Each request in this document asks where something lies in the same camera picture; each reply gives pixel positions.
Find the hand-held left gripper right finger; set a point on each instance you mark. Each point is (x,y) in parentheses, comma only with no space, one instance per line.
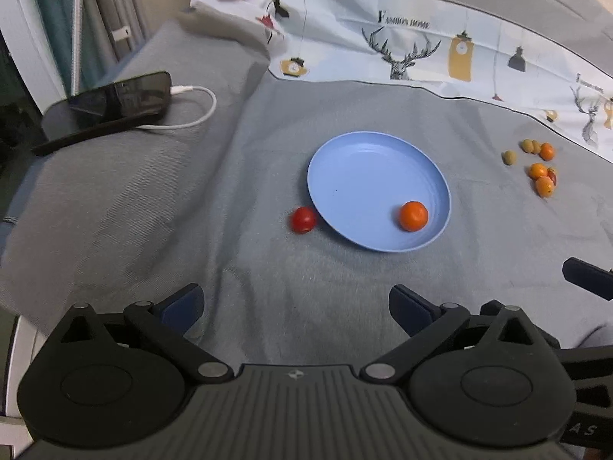
(407,305)

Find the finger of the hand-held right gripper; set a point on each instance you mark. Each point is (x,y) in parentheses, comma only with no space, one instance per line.
(591,279)

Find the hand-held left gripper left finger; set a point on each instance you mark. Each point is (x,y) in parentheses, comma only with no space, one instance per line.
(182,305)

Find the small orange tangerine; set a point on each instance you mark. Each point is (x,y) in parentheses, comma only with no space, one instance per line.
(414,215)
(547,151)
(537,170)
(545,187)

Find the blue plate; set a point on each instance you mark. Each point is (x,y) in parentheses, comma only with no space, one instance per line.
(364,177)

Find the grey printed tablecloth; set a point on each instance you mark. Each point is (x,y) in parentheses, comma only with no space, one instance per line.
(335,292)

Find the coarse grey cloth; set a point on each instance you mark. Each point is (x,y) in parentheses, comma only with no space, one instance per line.
(119,201)

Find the black flat device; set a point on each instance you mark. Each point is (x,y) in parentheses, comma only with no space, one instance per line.
(57,127)

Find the black smartphone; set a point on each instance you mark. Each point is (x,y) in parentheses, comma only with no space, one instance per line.
(124,93)

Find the white clip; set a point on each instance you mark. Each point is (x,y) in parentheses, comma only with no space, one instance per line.
(121,32)

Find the grey curtain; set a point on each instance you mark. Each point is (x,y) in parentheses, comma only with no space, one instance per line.
(112,0)

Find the white frame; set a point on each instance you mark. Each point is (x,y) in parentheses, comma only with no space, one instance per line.
(26,43)

